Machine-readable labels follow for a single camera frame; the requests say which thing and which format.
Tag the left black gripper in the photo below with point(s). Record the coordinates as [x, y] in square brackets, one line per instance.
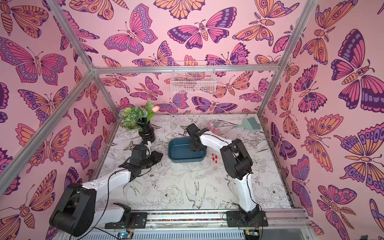
[154, 155]

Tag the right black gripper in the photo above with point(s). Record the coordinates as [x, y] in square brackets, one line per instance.
[195, 143]

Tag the teal plastic storage box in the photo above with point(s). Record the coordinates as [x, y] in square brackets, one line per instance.
[179, 151]

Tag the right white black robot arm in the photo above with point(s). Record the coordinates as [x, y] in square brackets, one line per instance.
[238, 165]

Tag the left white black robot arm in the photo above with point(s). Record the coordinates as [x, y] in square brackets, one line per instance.
[76, 212]

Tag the pink spray bottle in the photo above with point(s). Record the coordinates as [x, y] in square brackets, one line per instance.
[215, 128]

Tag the green plant in black vase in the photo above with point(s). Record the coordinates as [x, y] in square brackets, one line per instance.
[135, 118]

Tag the green dustpan brush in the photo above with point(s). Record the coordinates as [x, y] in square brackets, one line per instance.
[249, 124]

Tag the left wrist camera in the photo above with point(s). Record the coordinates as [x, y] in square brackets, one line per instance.
[139, 154]

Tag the white wire basket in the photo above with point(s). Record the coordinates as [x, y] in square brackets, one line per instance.
[193, 77]

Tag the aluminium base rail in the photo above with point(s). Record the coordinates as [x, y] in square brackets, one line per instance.
[278, 224]

